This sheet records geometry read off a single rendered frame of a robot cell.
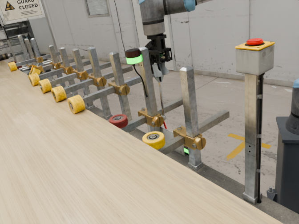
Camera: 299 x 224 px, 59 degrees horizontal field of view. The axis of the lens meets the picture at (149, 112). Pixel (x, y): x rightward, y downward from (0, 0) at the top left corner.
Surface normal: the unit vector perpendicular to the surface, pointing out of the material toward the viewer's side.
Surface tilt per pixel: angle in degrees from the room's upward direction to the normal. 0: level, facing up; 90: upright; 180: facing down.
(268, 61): 90
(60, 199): 0
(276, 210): 0
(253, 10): 90
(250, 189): 90
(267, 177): 0
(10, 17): 90
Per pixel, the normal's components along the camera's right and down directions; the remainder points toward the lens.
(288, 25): -0.72, 0.39
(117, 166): -0.15, -0.90
